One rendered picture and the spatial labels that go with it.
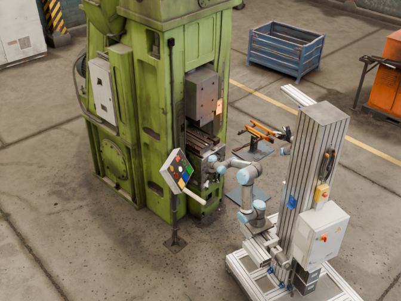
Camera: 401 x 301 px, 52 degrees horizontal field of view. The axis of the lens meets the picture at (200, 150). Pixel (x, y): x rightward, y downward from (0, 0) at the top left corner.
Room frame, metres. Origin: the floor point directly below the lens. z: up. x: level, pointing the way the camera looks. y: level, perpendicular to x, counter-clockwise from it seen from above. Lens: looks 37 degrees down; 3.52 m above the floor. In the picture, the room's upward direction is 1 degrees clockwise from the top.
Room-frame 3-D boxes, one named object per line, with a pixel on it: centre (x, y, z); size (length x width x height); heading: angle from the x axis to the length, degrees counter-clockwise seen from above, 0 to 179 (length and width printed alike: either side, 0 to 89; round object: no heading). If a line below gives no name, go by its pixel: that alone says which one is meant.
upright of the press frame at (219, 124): (3.90, -0.06, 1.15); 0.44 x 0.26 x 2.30; 47
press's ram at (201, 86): (3.56, 0.06, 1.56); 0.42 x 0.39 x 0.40; 47
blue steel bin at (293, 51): (7.28, -1.56, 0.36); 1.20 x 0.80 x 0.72; 49
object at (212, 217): (3.35, -0.09, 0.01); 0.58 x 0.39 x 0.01; 137
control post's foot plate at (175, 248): (2.92, 0.26, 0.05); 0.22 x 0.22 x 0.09; 47
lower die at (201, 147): (3.52, 0.09, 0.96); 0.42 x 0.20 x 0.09; 47
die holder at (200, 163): (3.57, 0.06, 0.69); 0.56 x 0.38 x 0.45; 47
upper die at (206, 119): (3.52, 0.09, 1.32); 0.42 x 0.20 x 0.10; 47
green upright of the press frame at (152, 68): (3.42, 0.40, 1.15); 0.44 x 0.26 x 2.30; 47
